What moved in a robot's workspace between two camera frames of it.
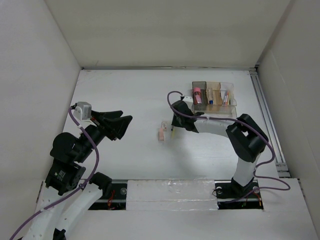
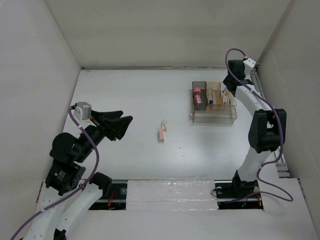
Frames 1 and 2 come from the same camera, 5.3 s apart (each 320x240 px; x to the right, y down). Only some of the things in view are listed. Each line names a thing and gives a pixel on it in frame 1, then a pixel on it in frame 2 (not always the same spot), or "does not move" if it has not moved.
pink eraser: [161, 134] does not move
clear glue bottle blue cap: [209, 94] does not move
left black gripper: [114, 129] does not move
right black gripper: [175, 122] to [225, 79]
